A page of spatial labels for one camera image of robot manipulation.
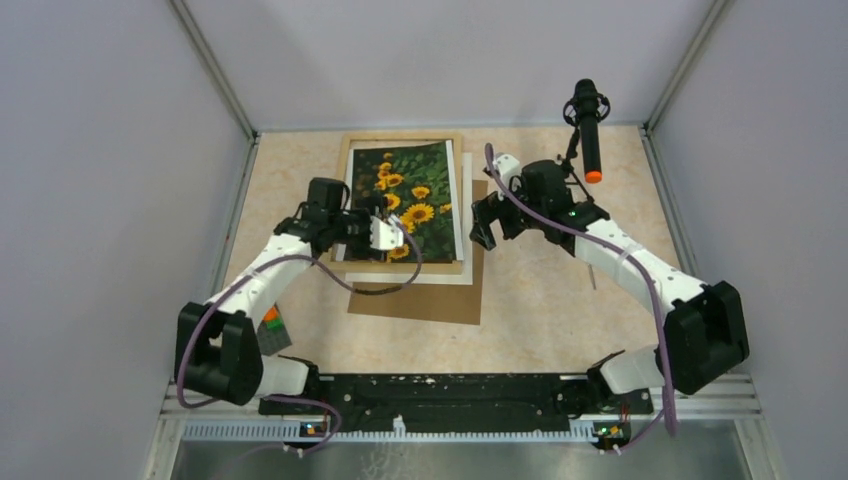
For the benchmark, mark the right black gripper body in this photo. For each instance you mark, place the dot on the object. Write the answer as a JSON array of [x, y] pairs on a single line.
[[515, 219]]

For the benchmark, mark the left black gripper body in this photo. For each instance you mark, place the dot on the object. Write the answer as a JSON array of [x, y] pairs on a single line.
[[353, 227]]

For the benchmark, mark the sunflower photo print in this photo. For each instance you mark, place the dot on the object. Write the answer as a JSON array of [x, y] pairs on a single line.
[[419, 182]]

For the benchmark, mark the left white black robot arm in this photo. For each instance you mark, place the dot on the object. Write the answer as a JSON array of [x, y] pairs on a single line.
[[217, 348]]

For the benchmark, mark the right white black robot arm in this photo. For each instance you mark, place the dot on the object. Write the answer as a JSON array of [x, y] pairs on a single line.
[[702, 332]]

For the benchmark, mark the white mat board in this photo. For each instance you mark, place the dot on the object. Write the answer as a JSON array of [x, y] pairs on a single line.
[[465, 276]]

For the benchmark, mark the black mini tripod stand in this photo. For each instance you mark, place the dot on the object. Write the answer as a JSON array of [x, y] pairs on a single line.
[[570, 156]]

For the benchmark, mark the black microphone orange tip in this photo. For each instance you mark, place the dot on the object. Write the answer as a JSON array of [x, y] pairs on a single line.
[[588, 86]]

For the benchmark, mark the brown backing board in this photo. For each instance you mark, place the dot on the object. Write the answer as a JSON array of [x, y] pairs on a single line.
[[455, 304]]

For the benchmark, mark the orange curved toy block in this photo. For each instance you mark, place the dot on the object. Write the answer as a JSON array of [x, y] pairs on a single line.
[[272, 315]]

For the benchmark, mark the green lego brick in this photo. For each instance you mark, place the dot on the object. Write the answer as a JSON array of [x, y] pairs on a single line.
[[274, 324]]

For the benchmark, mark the grey lego baseplate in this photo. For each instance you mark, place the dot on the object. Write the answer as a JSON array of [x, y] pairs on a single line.
[[272, 342]]

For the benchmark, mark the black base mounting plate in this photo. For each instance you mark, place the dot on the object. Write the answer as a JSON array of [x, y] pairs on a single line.
[[458, 403]]

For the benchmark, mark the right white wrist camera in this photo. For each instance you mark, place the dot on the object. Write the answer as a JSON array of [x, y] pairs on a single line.
[[505, 169]]

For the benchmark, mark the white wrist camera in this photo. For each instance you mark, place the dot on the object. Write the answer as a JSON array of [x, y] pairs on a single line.
[[505, 169], [386, 234]]

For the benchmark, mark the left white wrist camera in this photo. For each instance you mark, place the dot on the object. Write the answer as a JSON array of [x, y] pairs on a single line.
[[386, 234]]

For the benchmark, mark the aluminium front rail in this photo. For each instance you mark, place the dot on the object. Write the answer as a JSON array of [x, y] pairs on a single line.
[[227, 422]]

